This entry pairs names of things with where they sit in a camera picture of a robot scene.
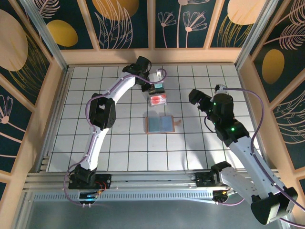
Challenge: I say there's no tan leather card holder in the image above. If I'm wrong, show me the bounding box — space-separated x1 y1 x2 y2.
145 115 183 135

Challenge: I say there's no red card box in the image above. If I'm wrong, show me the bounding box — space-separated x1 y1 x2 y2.
150 94 167 105

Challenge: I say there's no clear acrylic card stand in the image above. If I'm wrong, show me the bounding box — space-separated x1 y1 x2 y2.
149 82 168 107

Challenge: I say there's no small controller board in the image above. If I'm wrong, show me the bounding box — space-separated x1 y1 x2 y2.
213 189 240 205
79 191 99 204

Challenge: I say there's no grey metal plate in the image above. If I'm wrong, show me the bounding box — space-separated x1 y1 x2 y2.
14 199 294 229

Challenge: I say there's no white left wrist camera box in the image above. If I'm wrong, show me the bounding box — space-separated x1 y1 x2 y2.
154 68 166 81

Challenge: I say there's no aluminium table side rail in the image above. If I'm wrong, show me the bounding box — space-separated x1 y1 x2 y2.
235 66 271 170
35 66 73 172

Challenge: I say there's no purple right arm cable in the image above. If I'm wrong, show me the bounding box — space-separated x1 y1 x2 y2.
215 87 305 227

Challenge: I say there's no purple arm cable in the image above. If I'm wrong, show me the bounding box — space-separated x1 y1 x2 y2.
63 68 167 206
215 87 305 227

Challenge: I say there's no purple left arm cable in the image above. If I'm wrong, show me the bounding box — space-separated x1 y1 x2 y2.
63 68 167 206

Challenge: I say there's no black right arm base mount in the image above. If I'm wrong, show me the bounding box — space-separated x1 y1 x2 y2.
195 172 239 189

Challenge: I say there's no aluminium corner post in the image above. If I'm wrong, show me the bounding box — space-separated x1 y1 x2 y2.
234 0 280 70
20 0 71 72

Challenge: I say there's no aluminium frame rail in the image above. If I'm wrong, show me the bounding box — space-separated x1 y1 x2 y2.
23 168 284 191

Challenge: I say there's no perforated grey cable duct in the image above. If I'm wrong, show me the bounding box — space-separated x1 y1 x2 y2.
33 190 215 203

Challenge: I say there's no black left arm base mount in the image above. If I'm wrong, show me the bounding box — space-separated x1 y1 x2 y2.
68 173 112 190

